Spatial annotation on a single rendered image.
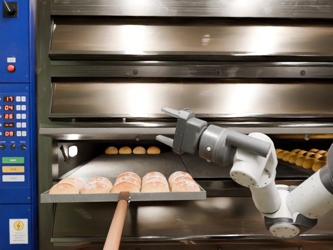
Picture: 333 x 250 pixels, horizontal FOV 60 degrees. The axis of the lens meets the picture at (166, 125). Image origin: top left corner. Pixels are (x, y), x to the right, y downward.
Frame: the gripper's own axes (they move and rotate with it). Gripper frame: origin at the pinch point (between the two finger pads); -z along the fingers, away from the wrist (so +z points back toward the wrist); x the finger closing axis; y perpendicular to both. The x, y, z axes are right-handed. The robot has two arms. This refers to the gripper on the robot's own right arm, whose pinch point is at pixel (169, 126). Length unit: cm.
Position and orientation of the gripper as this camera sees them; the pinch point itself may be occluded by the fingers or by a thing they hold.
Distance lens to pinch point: 78.1
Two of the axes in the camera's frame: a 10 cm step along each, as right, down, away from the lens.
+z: 8.5, 3.2, -4.1
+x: 1.8, -9.2, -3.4
